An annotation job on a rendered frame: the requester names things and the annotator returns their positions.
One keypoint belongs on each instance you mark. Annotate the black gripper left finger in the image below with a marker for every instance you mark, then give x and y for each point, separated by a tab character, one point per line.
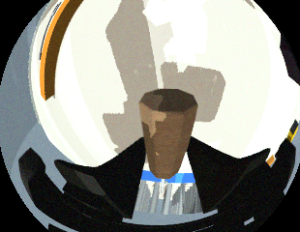
117	180

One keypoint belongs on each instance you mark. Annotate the yellow block with dark grey end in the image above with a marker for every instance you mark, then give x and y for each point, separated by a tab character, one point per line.
292	131

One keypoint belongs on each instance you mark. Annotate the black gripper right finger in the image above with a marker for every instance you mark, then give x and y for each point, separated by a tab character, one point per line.
216	174

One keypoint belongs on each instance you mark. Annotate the light blue flat strip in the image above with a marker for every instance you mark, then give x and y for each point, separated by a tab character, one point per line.
178	178

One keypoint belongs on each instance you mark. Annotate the orange rectangular block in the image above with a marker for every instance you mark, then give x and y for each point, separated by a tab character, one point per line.
270	160
54	36

